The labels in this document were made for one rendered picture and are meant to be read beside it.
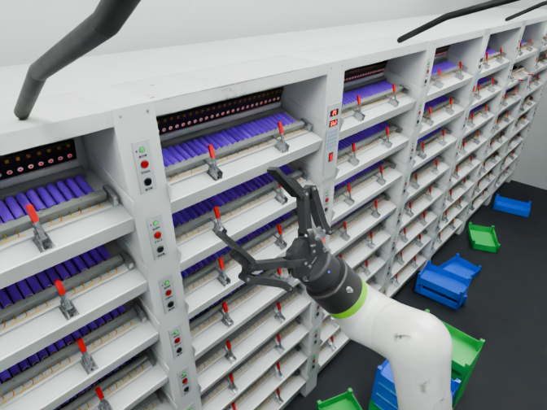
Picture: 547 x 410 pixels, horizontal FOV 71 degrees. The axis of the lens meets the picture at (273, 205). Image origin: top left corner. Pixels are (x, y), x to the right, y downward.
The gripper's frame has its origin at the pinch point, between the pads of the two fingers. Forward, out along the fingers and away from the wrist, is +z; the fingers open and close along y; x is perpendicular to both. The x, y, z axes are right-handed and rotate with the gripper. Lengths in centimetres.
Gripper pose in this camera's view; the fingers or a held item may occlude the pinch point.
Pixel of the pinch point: (251, 204)
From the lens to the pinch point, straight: 60.9
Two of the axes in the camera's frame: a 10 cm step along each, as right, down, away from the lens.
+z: -6.3, -6.4, -4.5
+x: 5.2, 0.9, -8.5
